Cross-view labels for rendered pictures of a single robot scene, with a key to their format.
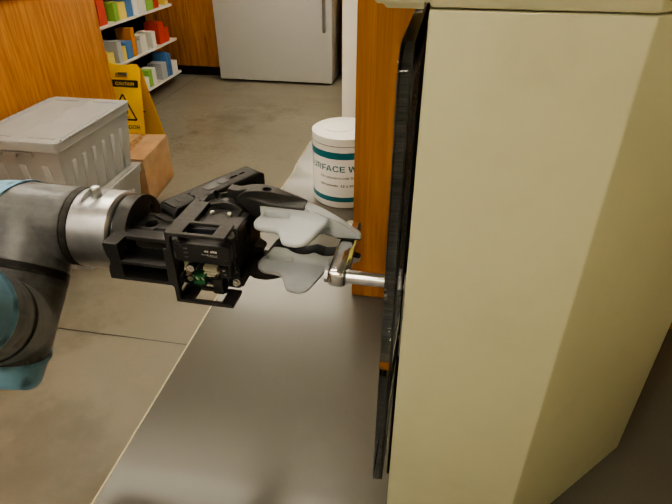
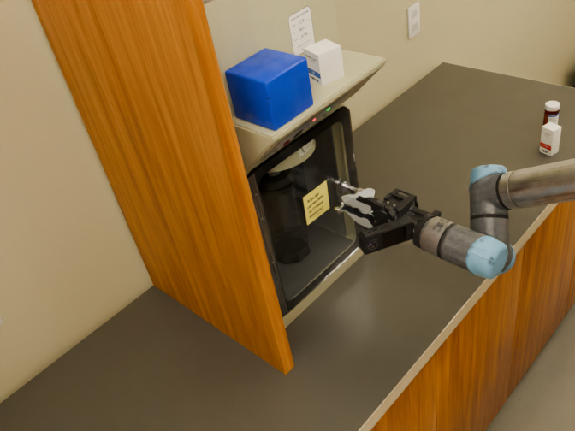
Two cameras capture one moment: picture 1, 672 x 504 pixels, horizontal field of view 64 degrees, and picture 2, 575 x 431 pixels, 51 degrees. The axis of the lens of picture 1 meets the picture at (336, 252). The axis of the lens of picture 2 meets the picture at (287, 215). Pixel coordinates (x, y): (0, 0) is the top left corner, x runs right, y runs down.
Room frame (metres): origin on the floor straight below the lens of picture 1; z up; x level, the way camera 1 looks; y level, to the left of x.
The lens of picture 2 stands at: (1.29, 0.55, 2.01)
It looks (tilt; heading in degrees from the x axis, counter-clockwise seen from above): 38 degrees down; 220
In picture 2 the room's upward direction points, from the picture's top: 12 degrees counter-clockwise
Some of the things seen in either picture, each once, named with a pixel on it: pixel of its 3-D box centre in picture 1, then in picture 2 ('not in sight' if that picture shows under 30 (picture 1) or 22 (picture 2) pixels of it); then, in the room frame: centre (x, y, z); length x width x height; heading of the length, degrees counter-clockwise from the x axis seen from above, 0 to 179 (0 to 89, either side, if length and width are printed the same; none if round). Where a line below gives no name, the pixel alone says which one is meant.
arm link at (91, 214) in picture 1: (113, 226); (436, 235); (0.44, 0.21, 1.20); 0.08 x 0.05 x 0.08; 169
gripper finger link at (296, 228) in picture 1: (303, 231); (363, 197); (0.40, 0.03, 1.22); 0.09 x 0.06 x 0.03; 79
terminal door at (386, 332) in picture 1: (404, 227); (313, 214); (0.46, -0.07, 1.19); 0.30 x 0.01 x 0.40; 169
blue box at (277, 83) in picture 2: not in sight; (269, 88); (0.56, -0.04, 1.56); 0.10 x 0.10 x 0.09; 80
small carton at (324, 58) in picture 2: not in sight; (323, 61); (0.42, -0.01, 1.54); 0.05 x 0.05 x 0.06; 63
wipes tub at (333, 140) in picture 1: (344, 162); not in sight; (1.03, -0.02, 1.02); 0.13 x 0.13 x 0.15
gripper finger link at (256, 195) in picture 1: (260, 212); (374, 208); (0.43, 0.07, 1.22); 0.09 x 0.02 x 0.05; 79
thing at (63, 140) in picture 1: (65, 150); not in sight; (2.39, 1.28, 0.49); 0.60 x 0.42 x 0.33; 170
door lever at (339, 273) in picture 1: (363, 254); (344, 197); (0.39, -0.02, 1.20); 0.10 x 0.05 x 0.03; 169
